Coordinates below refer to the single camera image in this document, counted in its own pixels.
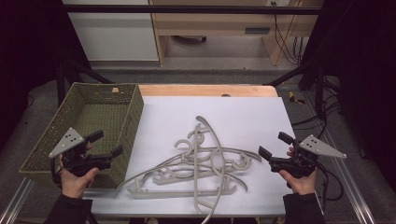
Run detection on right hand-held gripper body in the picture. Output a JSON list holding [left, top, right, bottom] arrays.
[[269, 133, 347, 180]]

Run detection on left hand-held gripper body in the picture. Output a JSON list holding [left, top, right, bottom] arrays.
[[49, 126, 113, 178]]

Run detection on green woven basket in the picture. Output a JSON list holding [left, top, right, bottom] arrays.
[[18, 81, 145, 189]]

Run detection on person's right hand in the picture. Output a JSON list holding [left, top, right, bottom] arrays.
[[278, 146, 318, 196]]

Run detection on person's left hand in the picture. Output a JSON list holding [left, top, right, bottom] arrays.
[[58, 141, 101, 199]]

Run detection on white table sheet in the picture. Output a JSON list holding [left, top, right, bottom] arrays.
[[83, 95, 295, 217]]

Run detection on yellow and black tool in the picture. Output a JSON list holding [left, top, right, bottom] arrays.
[[288, 91, 306, 105]]

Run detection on black metal stand leg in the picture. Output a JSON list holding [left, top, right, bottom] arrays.
[[266, 58, 327, 117], [55, 58, 114, 107]]

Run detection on black curtain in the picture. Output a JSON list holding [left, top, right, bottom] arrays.
[[0, 0, 92, 152], [298, 0, 396, 194]]

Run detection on white cabinet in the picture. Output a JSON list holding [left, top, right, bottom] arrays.
[[61, 0, 160, 62]]

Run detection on light wooden cabinet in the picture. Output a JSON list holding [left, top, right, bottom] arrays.
[[148, 0, 313, 67]]

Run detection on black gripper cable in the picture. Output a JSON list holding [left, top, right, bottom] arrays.
[[315, 161, 346, 202], [50, 158, 64, 189]]

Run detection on black floor cables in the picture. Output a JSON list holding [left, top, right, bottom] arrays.
[[291, 92, 342, 133]]

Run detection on aluminium floor rail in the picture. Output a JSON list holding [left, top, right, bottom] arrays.
[[303, 92, 377, 224], [0, 176, 35, 224]]

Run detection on black hanging cables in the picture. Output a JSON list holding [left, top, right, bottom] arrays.
[[272, 2, 305, 65]]

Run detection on black metal frame bar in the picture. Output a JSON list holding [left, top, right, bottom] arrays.
[[62, 4, 323, 15]]

